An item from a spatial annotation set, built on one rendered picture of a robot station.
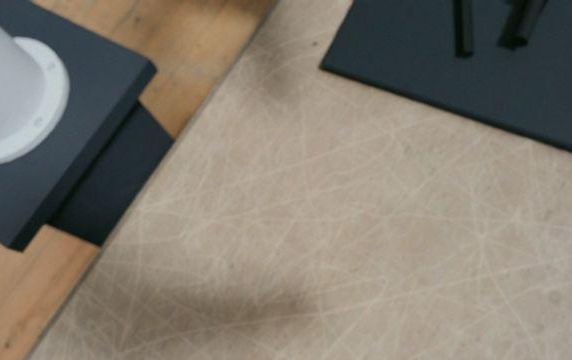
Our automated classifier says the black l-shaped hex key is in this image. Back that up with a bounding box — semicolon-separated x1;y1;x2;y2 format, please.
457;0;474;58

